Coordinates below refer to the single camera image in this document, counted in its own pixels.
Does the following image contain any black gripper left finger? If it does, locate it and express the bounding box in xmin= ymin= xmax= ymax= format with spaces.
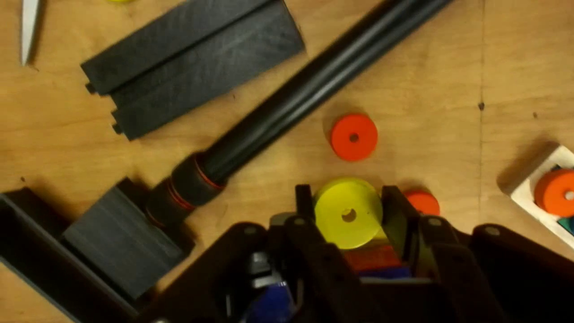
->
xmin=295 ymin=185 xmax=317 ymax=226

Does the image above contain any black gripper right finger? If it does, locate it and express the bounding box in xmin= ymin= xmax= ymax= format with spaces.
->
xmin=383 ymin=185 xmax=422 ymax=241

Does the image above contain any yellow wooden ring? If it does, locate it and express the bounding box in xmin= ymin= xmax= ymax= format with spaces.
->
xmin=313 ymin=176 xmax=387 ymax=251

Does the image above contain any black tripod leg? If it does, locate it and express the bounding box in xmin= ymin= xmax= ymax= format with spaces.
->
xmin=144 ymin=0 xmax=453 ymax=230

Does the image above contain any wooden number peg board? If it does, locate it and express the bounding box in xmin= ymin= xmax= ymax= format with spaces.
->
xmin=505 ymin=144 xmax=574 ymax=248

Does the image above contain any dark grey plastic block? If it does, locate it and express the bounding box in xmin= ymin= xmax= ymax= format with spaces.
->
xmin=83 ymin=0 xmax=306 ymax=140
xmin=0 ymin=180 xmax=195 ymax=323

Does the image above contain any orange wooden ring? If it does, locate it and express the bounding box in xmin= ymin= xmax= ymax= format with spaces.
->
xmin=404 ymin=189 xmax=444 ymax=219
xmin=327 ymin=111 xmax=381 ymax=163

